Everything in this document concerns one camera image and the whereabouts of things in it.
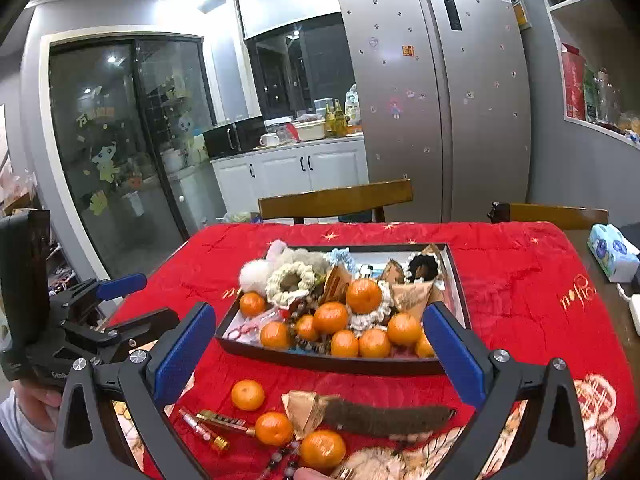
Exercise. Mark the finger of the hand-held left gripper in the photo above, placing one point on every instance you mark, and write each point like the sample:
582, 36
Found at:
145, 324
122, 283

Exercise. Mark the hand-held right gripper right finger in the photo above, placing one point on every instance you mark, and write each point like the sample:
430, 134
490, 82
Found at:
455, 355

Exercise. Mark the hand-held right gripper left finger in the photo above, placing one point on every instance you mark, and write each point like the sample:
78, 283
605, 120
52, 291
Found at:
185, 350

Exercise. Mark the orange tangerine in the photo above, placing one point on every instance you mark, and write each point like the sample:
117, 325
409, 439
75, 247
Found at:
273, 428
322, 450
248, 394

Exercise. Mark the brown plush strip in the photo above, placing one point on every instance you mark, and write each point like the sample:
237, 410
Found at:
390, 417

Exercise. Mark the dark rectangular box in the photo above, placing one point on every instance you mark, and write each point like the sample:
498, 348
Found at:
350, 360

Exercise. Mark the pile of tangerines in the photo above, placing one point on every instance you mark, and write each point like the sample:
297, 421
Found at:
363, 296

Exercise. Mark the tan triangular snack packet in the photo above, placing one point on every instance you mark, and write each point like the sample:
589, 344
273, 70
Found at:
392, 272
302, 412
337, 285
415, 299

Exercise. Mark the person's left hand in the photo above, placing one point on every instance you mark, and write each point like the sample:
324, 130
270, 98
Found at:
37, 402

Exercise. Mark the person's right hand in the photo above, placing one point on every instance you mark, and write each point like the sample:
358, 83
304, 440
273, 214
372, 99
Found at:
312, 475

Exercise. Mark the dark and gold tube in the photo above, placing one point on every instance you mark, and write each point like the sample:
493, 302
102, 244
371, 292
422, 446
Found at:
225, 421

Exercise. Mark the red printed bear blanket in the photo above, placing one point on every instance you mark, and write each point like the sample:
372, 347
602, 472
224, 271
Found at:
525, 300

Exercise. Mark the black scrunchie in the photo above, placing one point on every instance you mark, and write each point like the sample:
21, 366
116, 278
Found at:
422, 266

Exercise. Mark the small gold capped bottle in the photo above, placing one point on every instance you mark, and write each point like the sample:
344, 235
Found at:
220, 443

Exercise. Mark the white fluffy pom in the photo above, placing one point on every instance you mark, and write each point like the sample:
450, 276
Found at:
255, 276

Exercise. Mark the glass sliding door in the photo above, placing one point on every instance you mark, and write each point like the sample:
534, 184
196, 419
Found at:
115, 150

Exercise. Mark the white fuzzy scrunchie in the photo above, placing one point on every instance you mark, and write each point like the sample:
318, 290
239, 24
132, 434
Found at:
277, 251

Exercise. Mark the blue scrunchie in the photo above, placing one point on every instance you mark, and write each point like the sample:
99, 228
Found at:
342, 256

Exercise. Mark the wooden chair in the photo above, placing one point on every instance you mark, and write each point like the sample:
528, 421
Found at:
335, 200
550, 215

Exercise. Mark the white charger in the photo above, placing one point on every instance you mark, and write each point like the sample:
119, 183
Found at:
632, 312

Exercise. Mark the black microwave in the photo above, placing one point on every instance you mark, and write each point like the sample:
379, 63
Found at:
235, 136

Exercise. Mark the blue and white tissue pack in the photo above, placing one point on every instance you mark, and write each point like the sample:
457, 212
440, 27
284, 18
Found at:
612, 252

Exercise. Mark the white kitchen cabinet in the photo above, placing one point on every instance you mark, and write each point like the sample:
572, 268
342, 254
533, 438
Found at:
290, 170

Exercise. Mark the white cup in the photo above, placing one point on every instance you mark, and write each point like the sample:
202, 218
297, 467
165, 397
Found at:
269, 140

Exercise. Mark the white food container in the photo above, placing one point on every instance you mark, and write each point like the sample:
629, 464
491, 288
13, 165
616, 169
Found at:
310, 131

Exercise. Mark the silver refrigerator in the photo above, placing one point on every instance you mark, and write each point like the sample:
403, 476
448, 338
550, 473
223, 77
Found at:
435, 100

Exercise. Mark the yellow glass bottles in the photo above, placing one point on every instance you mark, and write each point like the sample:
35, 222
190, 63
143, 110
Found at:
335, 119

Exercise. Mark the dark kitchen window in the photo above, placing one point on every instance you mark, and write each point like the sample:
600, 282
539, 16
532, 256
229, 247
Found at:
300, 75

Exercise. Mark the red gift box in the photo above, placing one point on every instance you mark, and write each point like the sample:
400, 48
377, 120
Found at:
573, 82

